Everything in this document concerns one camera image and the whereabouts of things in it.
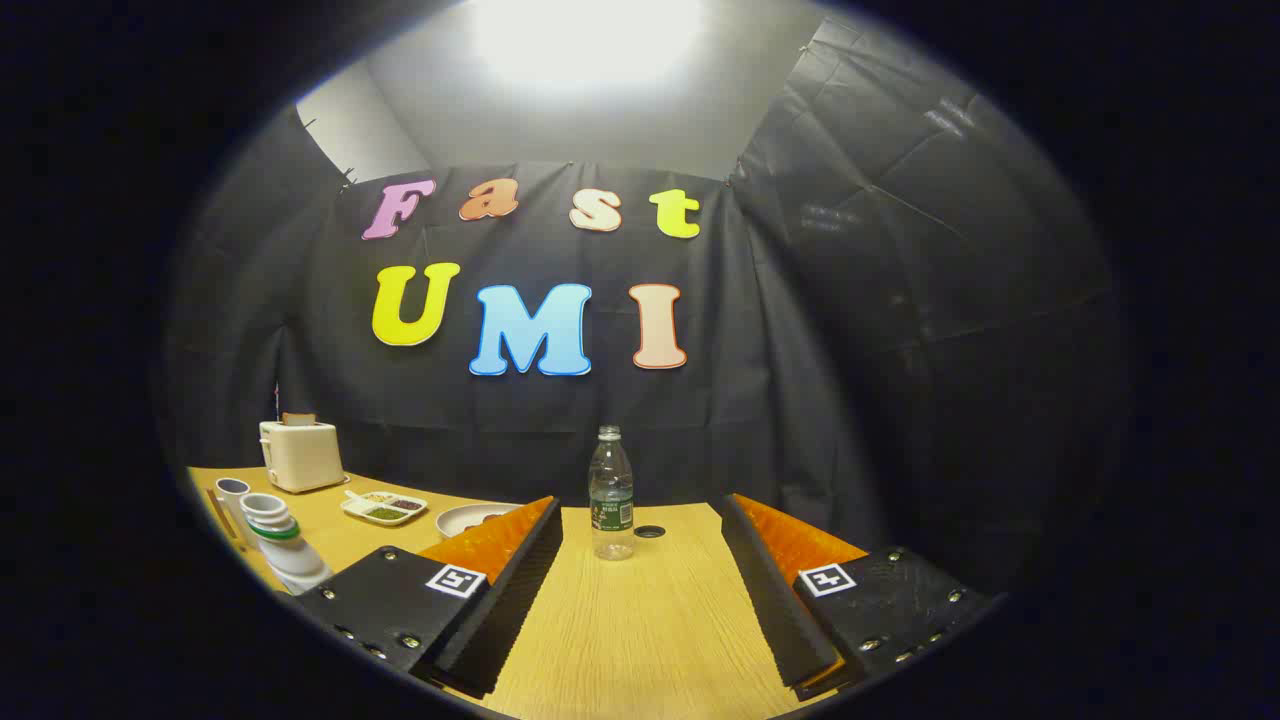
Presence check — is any clear plastic water bottle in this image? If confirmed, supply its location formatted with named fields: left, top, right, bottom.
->
left=588, top=425, right=636, bottom=561

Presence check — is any white cup with wooden handle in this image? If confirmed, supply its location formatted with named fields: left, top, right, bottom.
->
left=205, top=477, right=256, bottom=551

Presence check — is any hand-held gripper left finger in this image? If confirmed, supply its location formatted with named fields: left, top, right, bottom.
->
left=295, top=495, right=563, bottom=699

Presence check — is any cream toaster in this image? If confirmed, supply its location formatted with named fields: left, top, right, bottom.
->
left=259, top=419, right=348, bottom=494

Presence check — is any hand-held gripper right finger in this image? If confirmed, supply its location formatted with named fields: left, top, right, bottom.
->
left=722, top=492, right=1001, bottom=701

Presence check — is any white divided dish with beans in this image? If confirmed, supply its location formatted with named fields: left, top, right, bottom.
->
left=340, top=489, right=429, bottom=527

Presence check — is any black backdrop cloth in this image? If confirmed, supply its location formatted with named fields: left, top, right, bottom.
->
left=160, top=10, right=1131, bottom=601

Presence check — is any wooden table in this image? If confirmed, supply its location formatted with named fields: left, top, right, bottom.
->
left=185, top=465, right=871, bottom=720

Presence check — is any white juice bottle green ring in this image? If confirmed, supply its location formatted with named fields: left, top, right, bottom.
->
left=240, top=492, right=333, bottom=597

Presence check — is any small white bowl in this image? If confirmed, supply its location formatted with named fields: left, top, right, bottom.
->
left=436, top=503, right=523, bottom=541

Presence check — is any bright ceiling light panel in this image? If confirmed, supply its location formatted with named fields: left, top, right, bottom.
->
left=470, top=0, right=706, bottom=93

